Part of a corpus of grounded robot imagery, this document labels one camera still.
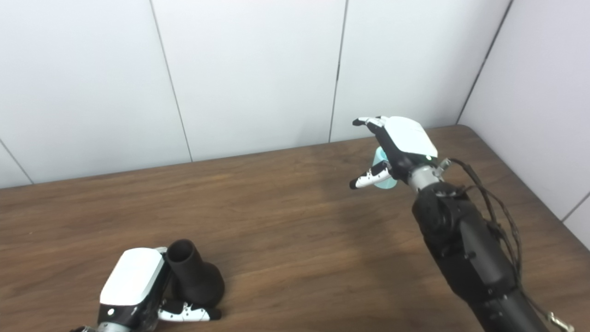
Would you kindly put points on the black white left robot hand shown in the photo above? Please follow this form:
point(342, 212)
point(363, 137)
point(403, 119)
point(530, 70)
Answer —
point(133, 281)

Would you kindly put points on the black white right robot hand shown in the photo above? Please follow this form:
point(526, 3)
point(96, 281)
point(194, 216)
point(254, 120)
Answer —
point(405, 143)

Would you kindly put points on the black flared nozzle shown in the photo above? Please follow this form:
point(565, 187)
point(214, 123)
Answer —
point(196, 276)

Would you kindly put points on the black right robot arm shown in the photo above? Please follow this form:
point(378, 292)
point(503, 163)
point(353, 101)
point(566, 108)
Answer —
point(470, 244)

